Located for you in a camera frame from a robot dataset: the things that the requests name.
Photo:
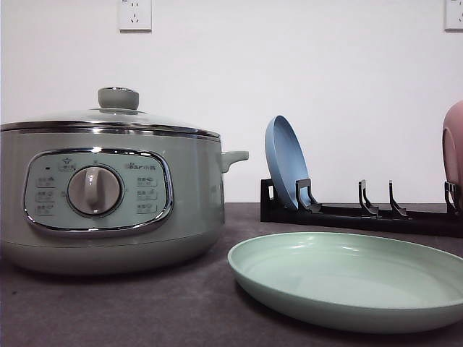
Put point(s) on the blue plate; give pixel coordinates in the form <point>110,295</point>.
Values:
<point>285,162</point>

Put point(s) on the black plate rack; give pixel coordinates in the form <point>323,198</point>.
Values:
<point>285,216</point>

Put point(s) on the pink plate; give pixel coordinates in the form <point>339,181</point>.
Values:
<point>454,144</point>

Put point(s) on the glass lid with green knob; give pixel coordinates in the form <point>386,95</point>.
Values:
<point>118,97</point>

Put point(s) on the green plate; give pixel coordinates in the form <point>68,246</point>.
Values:
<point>325,307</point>

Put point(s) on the pale green electric steamer pot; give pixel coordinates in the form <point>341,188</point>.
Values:
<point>195,202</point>

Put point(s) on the white wall socket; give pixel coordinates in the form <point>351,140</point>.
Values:
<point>455,14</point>
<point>135,16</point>

